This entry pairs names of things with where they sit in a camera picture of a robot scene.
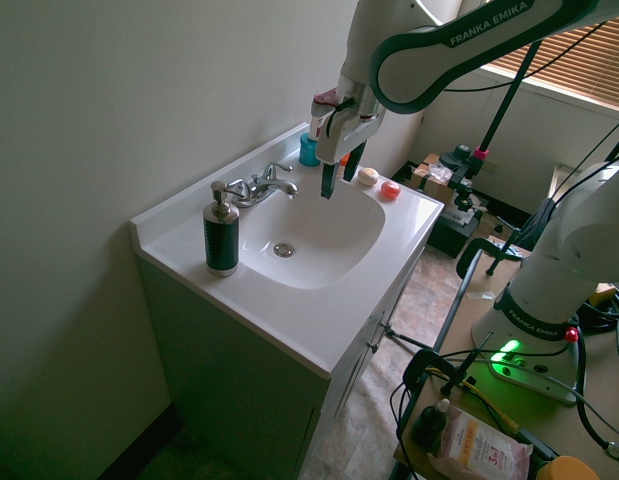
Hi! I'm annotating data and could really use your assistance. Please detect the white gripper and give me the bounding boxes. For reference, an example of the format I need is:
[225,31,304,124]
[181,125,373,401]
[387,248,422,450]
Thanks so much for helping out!
[315,85,386,201]

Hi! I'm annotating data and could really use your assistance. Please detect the teal plastic cup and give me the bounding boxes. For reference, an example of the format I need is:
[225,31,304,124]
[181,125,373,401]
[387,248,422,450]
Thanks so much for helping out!
[298,132,322,168]

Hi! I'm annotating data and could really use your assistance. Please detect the white red tube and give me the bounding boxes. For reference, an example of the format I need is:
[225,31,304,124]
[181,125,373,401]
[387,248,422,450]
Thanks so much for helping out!
[309,103,325,142]

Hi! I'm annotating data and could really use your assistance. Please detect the white vanity sink top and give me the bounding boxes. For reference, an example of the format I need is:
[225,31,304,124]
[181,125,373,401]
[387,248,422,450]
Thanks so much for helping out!
[129,121,446,380]

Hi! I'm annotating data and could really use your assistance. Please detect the cardboard box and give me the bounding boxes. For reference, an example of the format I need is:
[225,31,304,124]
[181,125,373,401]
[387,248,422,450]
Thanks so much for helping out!
[408,153,460,205]

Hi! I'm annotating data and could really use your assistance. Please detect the black toolbox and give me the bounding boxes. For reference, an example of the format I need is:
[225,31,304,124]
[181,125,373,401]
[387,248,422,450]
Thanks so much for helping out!
[426,197,485,259]

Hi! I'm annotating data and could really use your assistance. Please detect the black ribbed soap dispenser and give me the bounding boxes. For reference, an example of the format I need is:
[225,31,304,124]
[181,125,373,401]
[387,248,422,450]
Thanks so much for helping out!
[202,180,241,278]

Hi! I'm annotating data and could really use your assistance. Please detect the white vanity cabinet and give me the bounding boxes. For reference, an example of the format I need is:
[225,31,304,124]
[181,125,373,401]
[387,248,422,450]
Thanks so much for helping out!
[134,238,430,480]

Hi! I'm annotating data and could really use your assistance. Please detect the wooden window blinds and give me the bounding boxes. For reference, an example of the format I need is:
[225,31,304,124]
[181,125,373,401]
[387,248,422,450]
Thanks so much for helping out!
[481,14,619,114]

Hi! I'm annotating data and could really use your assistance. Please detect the dark dropper bottle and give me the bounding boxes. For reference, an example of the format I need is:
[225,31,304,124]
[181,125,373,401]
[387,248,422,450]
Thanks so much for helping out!
[411,398,451,446]

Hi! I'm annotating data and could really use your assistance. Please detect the micellar wipes pack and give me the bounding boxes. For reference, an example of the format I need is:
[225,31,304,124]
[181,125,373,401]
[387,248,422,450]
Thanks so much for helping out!
[427,405,534,480]

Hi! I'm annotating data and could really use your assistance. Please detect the orange round lid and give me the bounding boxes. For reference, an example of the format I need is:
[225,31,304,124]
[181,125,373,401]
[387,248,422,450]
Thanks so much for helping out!
[537,454,603,480]

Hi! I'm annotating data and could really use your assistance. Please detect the pink wrist camera mount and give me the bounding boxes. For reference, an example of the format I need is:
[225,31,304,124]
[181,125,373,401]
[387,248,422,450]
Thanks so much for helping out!
[312,87,341,108]

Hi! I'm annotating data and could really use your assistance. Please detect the chrome two-handle faucet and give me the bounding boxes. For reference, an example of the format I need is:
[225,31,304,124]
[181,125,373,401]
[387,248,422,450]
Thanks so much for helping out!
[224,163,300,209]

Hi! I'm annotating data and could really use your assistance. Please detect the black camera stand pole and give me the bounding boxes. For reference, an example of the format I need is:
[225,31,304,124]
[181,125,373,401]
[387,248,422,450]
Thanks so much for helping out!
[469,41,541,164]

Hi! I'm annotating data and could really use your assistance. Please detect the yellow cable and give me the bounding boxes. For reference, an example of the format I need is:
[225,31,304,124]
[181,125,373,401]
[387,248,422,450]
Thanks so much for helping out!
[427,368,520,434]

